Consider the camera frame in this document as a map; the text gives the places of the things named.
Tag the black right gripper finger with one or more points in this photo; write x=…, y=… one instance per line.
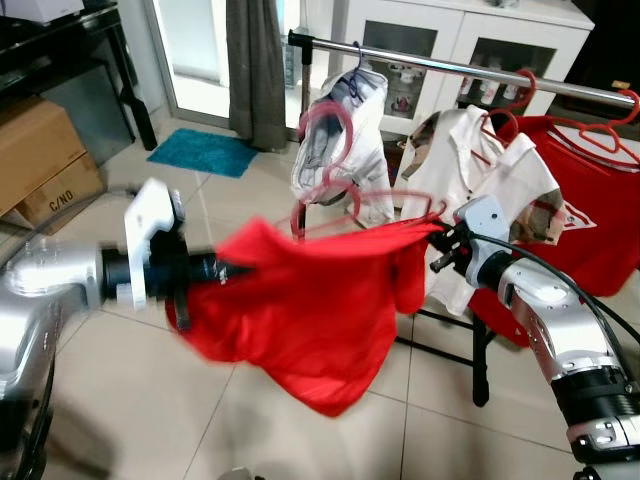
x=445, y=260
x=442, y=234

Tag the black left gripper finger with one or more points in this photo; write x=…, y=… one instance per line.
x=230, y=270

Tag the red plastic clothes hanger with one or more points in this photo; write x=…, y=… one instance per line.
x=600, y=128
x=347, y=135
x=530, y=90

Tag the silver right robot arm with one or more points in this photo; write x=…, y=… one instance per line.
x=550, y=320

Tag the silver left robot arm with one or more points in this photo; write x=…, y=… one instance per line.
x=40, y=290

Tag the purple clothes hanger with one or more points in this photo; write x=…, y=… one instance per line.
x=356, y=60

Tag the white shirt with brown trim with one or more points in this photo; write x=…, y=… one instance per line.
x=460, y=150

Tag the white collared shirt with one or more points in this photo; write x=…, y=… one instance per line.
x=370, y=150

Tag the teal floor mat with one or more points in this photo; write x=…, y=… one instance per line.
x=200, y=152

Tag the red shirt with white logo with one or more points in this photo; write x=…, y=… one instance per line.
x=605, y=180

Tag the printed cardboard box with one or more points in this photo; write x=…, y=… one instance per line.
x=45, y=150

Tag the grey curtain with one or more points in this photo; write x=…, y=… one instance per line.
x=255, y=70

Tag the white glass-door cabinet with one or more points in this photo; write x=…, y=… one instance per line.
x=450, y=30

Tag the black shelf unit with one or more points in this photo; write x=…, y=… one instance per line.
x=60, y=40

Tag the white box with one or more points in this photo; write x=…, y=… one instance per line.
x=40, y=10

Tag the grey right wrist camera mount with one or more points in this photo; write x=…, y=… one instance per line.
x=485, y=215

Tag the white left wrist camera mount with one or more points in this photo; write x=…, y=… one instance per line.
x=145, y=225

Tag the chrome clothes rail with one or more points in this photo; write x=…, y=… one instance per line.
x=430, y=63

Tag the black clothes rack frame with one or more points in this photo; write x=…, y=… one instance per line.
x=302, y=80

